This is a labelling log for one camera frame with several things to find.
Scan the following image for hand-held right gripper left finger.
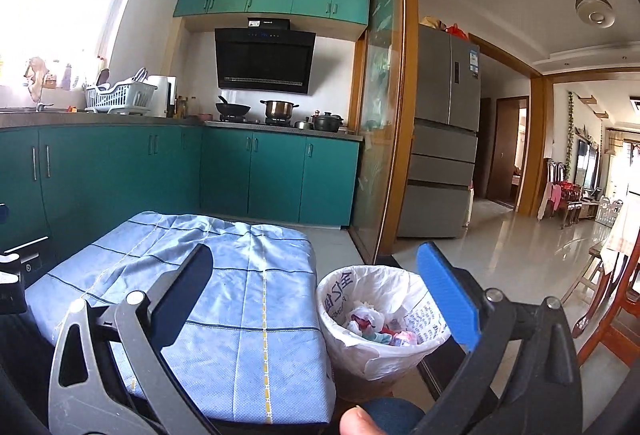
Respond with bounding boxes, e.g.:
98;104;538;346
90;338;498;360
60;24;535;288
47;242;216;435

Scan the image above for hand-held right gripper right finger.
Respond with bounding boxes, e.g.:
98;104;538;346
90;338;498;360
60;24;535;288
410;241;584;435

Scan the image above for white plastic bag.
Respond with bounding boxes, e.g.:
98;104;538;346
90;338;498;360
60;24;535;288
345;305;386;334

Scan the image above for bin with white liner bag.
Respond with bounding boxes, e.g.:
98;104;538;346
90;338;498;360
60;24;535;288
316;265;453;388

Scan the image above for person's right hand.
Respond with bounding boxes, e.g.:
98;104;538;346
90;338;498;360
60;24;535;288
339;407;389;435

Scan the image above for blue checked tablecloth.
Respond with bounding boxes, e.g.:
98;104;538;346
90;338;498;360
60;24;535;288
24;211;337;426

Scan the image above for dark blue cloth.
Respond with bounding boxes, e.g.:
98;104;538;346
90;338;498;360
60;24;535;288
360;397;426;435

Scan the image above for hanging beige rag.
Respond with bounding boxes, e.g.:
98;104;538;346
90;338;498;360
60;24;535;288
24;56;50;102

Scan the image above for row of sill bottles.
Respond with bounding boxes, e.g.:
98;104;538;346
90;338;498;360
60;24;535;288
50;60;108;90

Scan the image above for brown wooden door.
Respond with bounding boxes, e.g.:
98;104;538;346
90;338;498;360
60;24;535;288
487;96;530;210

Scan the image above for chairs draped with clothes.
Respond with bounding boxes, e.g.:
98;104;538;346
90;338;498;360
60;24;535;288
537;160;591;227

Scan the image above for green lower kitchen cabinets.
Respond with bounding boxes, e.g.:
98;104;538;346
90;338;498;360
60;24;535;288
0;122;362;261

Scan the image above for grey refrigerator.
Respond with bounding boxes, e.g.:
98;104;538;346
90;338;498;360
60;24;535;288
397;25;482;240

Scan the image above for wooden dining chair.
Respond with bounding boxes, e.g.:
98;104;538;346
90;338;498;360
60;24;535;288
575;240;640;366

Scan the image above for white plastic dish rack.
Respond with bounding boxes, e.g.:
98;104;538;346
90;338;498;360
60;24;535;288
84;67;158;116

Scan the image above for dining table with cloth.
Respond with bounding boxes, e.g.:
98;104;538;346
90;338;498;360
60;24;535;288
590;195;640;268

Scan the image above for row of seasoning bottles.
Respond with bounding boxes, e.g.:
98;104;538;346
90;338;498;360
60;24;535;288
175;95;201;118

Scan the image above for wooden framed glass sliding door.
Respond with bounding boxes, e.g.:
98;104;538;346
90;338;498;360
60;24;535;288
350;0;420;266

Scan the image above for white countertop appliance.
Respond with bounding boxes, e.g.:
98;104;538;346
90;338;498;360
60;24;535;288
147;75;177;118

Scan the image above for black wok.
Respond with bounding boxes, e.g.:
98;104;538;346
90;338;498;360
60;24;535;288
215;96;252;118

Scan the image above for hanging green vine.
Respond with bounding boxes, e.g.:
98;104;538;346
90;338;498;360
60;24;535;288
565;91;577;180

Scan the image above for steel cooking pot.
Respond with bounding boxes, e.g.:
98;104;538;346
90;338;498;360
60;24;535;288
260;100;300;122

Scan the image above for black lidded pot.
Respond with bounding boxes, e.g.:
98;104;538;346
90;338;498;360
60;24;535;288
311;111;345;133

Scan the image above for black range hood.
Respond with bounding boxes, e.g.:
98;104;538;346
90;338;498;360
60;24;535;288
215;17;317;96

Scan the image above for bags atop refrigerator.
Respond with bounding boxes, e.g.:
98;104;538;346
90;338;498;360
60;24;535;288
419;16;471;40

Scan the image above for ceiling fan lamp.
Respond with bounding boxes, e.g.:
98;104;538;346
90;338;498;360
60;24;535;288
575;0;615;26

